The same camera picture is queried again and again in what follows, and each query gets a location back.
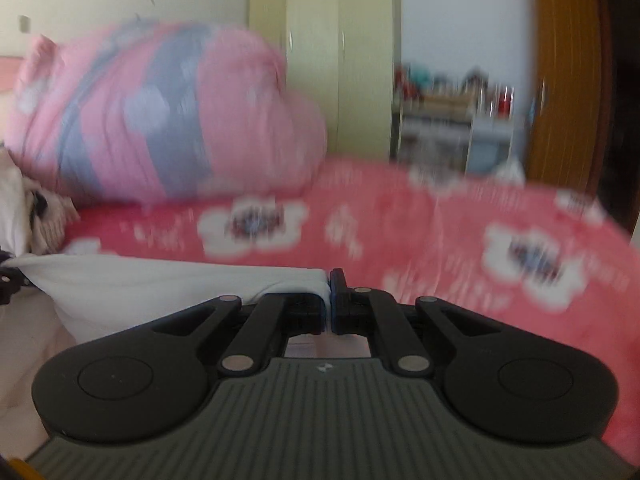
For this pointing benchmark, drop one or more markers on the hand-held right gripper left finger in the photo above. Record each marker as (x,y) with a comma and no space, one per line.
(307,312)

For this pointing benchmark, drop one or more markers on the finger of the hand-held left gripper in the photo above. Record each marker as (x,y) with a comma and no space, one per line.
(9,285)

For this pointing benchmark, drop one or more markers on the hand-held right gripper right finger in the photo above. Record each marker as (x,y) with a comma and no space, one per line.
(347,312)

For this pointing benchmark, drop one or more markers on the striped cloth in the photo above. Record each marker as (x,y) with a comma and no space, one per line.
(52,220)

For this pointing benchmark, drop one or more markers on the pink floral bed sheet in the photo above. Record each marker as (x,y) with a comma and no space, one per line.
(410,240)

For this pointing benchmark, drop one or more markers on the white printed bag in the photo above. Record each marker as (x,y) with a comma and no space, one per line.
(510,170)

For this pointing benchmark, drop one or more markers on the white storage rack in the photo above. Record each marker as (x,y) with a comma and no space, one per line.
(480,135)

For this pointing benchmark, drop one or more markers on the cardboard box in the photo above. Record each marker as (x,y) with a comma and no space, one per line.
(447,101)

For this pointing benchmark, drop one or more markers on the pink and grey folded quilt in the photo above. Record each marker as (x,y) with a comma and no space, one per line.
(165,110)

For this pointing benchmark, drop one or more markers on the teal object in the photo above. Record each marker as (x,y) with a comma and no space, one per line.
(420,76)

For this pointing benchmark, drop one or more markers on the cream wardrobe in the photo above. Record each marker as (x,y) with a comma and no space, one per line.
(340,60)

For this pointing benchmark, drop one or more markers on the red bottle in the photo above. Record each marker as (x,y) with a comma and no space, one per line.
(504,102)

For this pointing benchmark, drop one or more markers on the brown wooden door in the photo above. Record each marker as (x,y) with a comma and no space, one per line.
(560,85)

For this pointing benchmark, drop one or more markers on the grey wall socket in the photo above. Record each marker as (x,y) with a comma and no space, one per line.
(24,23)

